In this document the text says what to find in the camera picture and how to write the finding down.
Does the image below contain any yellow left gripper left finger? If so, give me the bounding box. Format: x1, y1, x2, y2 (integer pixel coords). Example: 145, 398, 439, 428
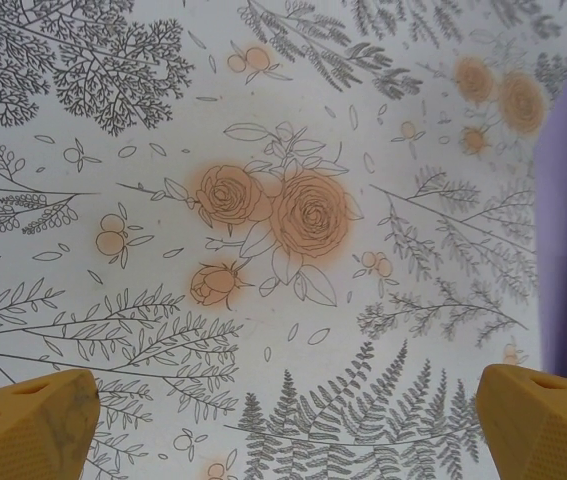
0, 369, 100, 480

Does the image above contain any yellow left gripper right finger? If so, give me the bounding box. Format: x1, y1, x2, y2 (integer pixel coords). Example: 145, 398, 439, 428
477, 363, 567, 480

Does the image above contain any floral printed table mat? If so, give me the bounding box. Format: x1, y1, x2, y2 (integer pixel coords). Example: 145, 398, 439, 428
0, 0, 567, 480

